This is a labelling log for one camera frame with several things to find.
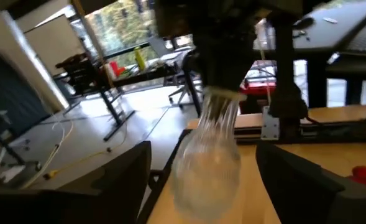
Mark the dark grey desk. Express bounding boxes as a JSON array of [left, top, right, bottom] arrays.
[[291, 0, 366, 108]]

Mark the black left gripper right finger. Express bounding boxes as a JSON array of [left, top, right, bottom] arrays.
[[255, 141, 366, 224]]

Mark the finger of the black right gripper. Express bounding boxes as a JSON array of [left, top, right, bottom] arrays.
[[222, 55, 252, 93], [198, 55, 224, 91]]

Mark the black table frame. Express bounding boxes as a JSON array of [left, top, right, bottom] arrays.
[[137, 123, 366, 224]]

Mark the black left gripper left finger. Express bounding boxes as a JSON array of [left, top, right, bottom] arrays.
[[0, 140, 152, 224]]

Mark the red ribbed glass vase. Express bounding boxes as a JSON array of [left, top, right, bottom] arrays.
[[345, 166, 366, 191]]

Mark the red tool cart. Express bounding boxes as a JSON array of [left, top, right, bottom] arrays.
[[238, 60, 277, 115]]

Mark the white board panel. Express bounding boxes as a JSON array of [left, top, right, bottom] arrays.
[[23, 14, 87, 77]]

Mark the clear ribbed bulbous vase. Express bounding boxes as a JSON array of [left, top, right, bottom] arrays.
[[170, 86, 247, 222]]

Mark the yellow-green bottle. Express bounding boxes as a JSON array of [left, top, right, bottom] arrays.
[[134, 45, 147, 72]]

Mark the red desk item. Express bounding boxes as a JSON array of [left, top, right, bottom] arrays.
[[109, 60, 127, 78]]

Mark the yellow floor cable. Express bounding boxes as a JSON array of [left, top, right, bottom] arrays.
[[42, 123, 126, 182]]

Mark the black office chair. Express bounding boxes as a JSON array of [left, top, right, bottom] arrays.
[[165, 49, 204, 109]]

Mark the black room desk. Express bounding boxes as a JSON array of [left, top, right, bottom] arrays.
[[54, 52, 202, 142]]

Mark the dark blue partition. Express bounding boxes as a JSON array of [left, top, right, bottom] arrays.
[[0, 50, 52, 144]]

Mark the silver corner bracket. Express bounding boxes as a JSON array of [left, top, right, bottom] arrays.
[[260, 105, 280, 141]]

